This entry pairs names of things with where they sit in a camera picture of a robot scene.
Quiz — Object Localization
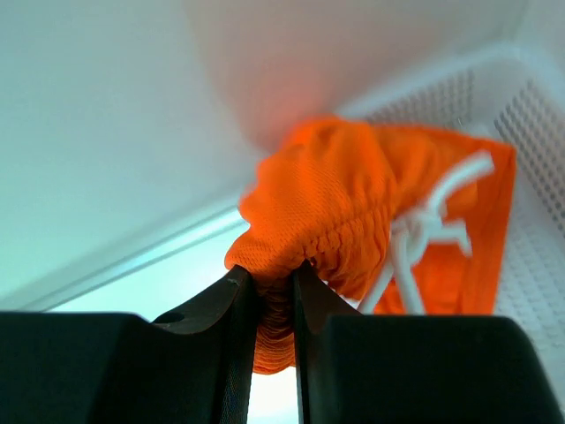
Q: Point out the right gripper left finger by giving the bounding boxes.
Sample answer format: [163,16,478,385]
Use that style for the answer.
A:
[1,267,259,423]

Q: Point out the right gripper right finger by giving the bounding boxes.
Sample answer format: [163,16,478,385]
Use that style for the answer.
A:
[291,262,564,423]

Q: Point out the orange mesh shorts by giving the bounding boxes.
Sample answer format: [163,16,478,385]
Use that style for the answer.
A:
[225,117,511,375]

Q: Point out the white plastic basket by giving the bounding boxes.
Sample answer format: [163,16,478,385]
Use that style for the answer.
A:
[337,42,565,350]

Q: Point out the aluminium table edge rail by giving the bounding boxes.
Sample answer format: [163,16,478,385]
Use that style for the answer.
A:
[1,205,243,312]

